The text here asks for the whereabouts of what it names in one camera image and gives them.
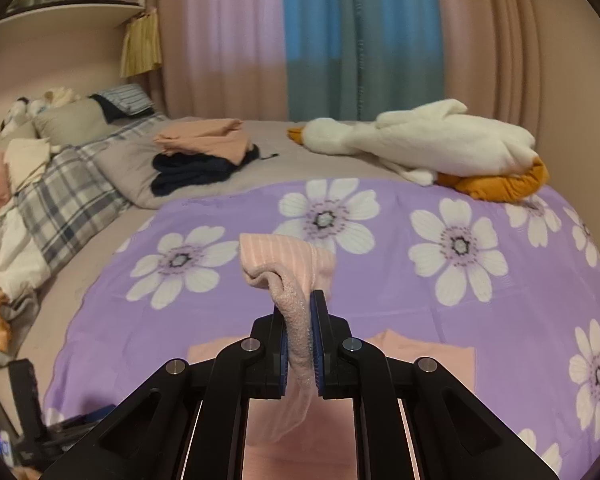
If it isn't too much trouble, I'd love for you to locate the pink knit sweater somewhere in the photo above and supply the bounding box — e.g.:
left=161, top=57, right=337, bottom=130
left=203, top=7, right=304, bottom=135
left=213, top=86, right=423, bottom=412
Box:
left=187, top=232, right=477, bottom=480

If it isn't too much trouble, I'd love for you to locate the purple floral bed sheet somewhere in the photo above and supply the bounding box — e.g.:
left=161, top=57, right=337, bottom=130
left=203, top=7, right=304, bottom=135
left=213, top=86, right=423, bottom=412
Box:
left=44, top=178, right=600, bottom=479

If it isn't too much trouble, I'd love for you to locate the plaid grey white quilt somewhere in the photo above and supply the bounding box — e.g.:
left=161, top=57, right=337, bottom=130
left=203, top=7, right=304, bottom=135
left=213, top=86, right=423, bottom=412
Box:
left=0, top=114, right=167, bottom=306

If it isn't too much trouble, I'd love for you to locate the folded dark navy garment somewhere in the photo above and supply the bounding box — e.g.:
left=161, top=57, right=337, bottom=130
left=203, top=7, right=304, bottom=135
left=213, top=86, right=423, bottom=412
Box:
left=150, top=145, right=260, bottom=196

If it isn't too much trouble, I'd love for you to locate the grey pillow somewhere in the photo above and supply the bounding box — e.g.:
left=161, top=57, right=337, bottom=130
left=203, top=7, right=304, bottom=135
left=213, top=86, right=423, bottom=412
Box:
left=94, top=134, right=178, bottom=209

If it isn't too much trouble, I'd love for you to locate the white goose plush toy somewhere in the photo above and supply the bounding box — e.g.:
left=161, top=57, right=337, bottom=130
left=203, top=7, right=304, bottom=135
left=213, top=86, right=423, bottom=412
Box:
left=287, top=99, right=550, bottom=204

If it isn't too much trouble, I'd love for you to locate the folded peach garment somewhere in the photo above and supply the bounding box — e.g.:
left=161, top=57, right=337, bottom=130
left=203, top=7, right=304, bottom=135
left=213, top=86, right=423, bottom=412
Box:
left=154, top=118, right=253, bottom=165

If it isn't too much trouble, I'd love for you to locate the striped blue pillow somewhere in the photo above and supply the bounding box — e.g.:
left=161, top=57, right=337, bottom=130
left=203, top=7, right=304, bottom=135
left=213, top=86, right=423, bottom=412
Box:
left=92, top=84, right=154, bottom=117

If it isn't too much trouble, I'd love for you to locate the yellow hanging cloth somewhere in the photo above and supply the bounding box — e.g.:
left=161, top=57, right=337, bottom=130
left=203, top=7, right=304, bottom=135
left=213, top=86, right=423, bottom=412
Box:
left=120, top=9, right=162, bottom=78

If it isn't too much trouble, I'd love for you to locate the pink and blue curtain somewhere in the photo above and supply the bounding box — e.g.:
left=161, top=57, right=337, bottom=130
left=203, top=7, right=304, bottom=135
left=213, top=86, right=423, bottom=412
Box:
left=155, top=0, right=541, bottom=129

